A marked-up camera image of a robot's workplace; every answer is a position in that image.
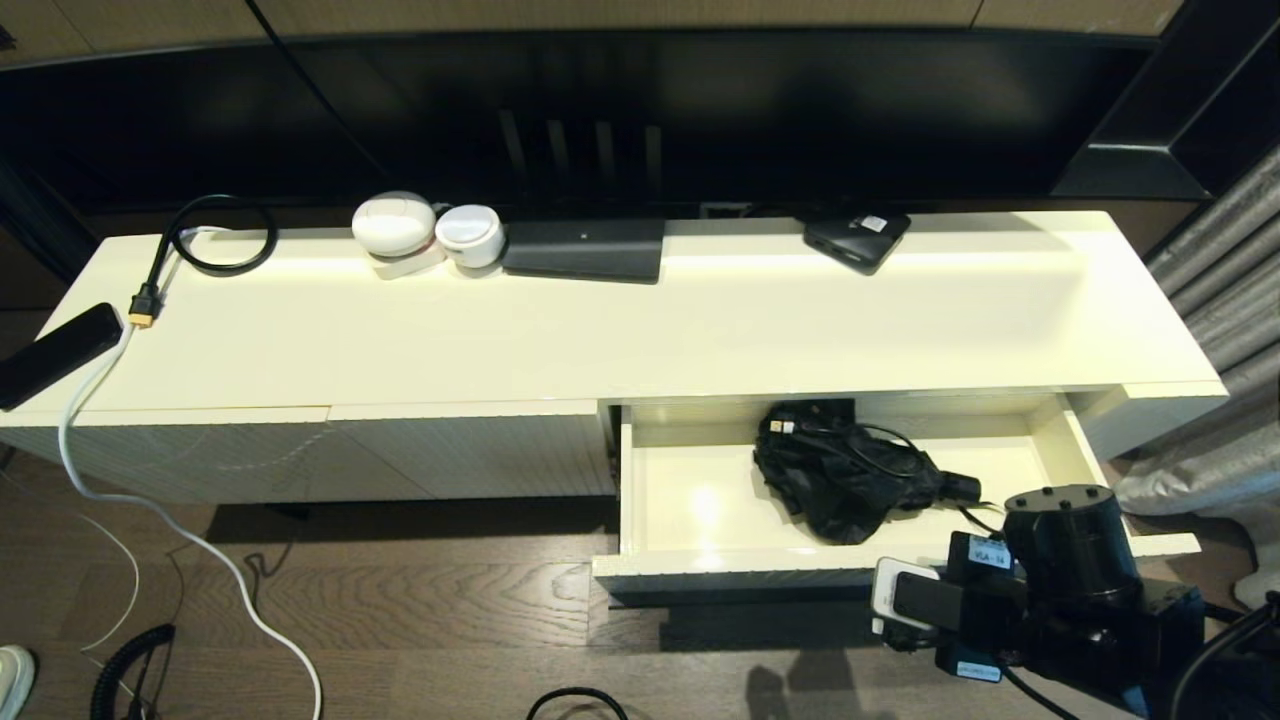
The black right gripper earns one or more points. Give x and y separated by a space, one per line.
995 610

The black umbrella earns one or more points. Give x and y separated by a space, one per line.
830 490

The white cabinet drawer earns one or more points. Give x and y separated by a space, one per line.
700 490

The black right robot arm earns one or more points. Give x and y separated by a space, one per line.
1070 550

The white cream TV cabinet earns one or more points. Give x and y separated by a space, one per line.
450 338

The small black box with sticker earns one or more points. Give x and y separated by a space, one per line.
857 238

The grey curtain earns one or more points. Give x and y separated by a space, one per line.
1220 260

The flat black set-top box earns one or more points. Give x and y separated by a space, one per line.
583 248

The black flat screen TV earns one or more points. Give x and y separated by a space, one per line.
750 100

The small white round device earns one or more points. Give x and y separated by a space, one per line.
470 236

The white flat device base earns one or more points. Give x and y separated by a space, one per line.
405 266

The large white round device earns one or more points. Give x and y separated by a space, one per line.
393 223

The white shoe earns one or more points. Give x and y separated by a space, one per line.
15 680

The long black rectangular device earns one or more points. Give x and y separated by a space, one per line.
55 355

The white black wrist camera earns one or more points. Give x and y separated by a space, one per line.
915 598

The black wall shelf frame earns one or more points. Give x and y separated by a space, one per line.
1150 160

